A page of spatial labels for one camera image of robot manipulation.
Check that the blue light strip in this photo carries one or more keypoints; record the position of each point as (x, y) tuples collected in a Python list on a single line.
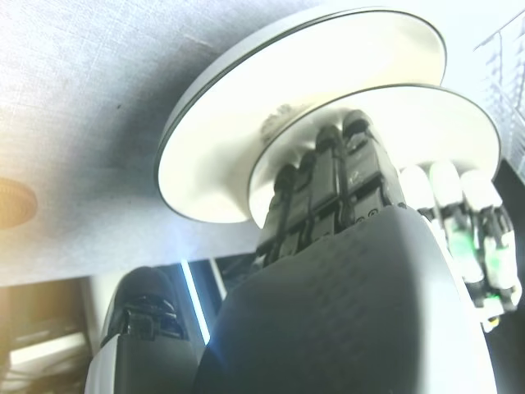
[(194, 299)]

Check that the brown round object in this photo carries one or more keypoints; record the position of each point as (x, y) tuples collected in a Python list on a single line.
[(14, 203)]

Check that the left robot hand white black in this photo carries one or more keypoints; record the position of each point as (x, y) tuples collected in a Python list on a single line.
[(328, 308)]

